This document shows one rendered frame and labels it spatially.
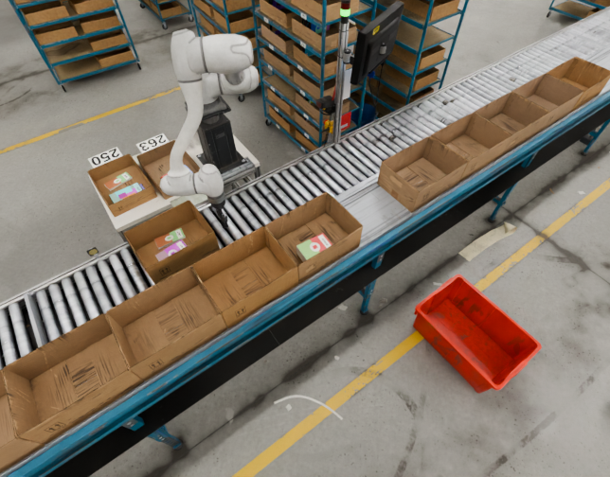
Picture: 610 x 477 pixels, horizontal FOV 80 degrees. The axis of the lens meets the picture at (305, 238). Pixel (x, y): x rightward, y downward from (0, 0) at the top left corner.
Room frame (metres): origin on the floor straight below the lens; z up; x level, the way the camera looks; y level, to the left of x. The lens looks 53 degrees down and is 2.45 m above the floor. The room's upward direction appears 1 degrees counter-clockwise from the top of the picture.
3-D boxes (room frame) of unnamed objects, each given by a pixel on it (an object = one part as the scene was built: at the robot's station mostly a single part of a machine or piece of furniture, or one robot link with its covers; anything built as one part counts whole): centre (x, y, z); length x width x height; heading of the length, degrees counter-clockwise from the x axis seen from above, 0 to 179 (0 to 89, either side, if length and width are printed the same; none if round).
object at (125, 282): (0.97, 0.96, 0.72); 0.52 x 0.05 x 0.05; 35
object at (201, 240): (1.19, 0.72, 0.83); 0.39 x 0.29 x 0.17; 127
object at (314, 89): (2.87, -0.16, 0.79); 0.40 x 0.30 x 0.10; 36
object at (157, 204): (1.87, 0.88, 0.74); 1.00 x 0.58 x 0.03; 125
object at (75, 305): (0.82, 1.17, 0.72); 0.52 x 0.05 x 0.05; 35
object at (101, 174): (1.68, 1.16, 0.80); 0.38 x 0.28 x 0.10; 37
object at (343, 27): (2.14, -0.23, 1.11); 0.12 x 0.05 x 0.88; 125
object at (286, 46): (3.26, 0.11, 0.99); 0.40 x 0.30 x 0.10; 33
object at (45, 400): (0.44, 0.92, 0.96); 0.39 x 0.29 x 0.17; 125
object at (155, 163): (1.81, 0.88, 0.80); 0.38 x 0.28 x 0.10; 37
